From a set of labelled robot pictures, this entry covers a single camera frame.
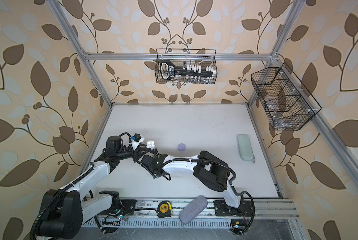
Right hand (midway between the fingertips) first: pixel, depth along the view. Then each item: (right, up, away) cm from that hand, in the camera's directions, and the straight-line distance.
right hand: (159, 171), depth 86 cm
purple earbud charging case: (+13, +12, +10) cm, 20 cm away
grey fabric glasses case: (+20, -12, -15) cm, 28 cm away
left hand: (-5, +15, -4) cm, 17 cm away
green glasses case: (+54, +12, +8) cm, 56 cm away
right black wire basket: (+66, +38, -13) cm, 78 cm away
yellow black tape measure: (+5, -13, -14) cm, 20 cm away
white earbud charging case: (-4, +16, -4) cm, 17 cm away
